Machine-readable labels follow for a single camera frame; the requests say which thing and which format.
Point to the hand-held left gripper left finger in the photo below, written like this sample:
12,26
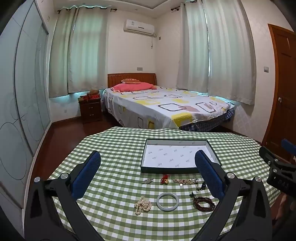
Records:
85,176

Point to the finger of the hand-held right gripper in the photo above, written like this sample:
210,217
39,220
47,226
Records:
268,155
288,144

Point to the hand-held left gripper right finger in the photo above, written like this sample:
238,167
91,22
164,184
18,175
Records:
208,176

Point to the small black pendant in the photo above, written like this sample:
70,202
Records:
203,185

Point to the rings and pearl earrings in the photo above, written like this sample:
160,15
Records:
194,180

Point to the black tassel ornament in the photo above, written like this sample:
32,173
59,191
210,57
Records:
192,196

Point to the green shallow jewelry box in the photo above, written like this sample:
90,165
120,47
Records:
175,155

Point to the red knot charm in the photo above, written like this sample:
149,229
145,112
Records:
164,180

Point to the white jade bangle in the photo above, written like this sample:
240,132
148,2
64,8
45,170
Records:
159,204

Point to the silver brooch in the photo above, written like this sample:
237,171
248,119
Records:
147,181

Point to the green checked tablecloth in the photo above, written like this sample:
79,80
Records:
115,162

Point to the blue plaid bed skirt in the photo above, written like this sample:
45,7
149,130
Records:
208,124

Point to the brown wooden door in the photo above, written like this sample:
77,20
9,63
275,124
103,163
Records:
282,81

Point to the dark wooden nightstand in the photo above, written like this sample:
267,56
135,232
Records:
91,111

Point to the flat yellowish box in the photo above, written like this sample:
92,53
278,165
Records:
82,98

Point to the red gift box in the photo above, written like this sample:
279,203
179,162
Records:
93,96

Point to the bed with patterned sheet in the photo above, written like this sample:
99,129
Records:
161,106

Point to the brown plush toy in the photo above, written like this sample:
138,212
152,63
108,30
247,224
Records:
92,91

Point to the pink pillow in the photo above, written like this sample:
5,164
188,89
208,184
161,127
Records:
131,87

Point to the wooden headboard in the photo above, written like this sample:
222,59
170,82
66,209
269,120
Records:
115,78

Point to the frosted glass sliding wardrobe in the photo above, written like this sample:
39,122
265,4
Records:
23,92

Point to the small orange cushion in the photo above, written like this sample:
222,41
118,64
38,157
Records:
130,81

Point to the wide white curtain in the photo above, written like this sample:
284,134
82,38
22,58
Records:
231,53
87,51

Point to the narrow white curtain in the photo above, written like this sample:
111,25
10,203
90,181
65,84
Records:
193,46
61,53

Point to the white air conditioner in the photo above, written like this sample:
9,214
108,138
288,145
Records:
138,26

